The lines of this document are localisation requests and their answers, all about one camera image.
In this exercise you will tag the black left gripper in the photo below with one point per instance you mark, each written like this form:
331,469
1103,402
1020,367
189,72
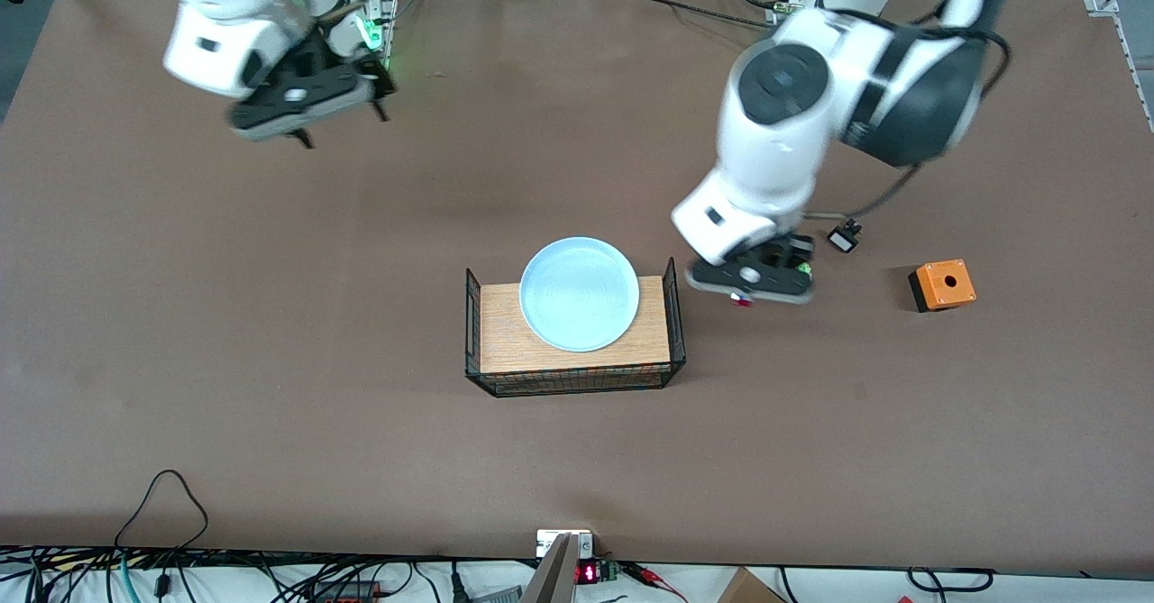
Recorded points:
797,247

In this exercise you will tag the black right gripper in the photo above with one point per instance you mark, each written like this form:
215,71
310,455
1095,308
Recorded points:
317,55

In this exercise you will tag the red push button switch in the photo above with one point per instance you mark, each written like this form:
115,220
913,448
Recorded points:
741,299

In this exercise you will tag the light blue round plate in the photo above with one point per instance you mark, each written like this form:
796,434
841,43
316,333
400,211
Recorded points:
579,295

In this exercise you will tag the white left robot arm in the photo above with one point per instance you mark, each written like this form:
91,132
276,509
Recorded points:
775,152

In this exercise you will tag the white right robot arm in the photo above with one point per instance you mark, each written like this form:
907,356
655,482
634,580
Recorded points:
225,35

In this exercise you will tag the brown cardboard piece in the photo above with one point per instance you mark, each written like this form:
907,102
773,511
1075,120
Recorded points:
748,588

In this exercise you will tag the red digit display module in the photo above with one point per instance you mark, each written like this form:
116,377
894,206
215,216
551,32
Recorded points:
590,573

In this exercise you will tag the small black white switch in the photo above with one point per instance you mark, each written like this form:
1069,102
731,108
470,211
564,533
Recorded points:
844,240

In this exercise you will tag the orange button enclosure box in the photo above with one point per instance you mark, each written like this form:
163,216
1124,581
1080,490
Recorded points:
945,284

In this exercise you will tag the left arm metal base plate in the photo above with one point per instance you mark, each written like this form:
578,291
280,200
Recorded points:
781,13

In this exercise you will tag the silver metal camera bracket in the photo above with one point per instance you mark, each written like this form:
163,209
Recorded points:
559,567

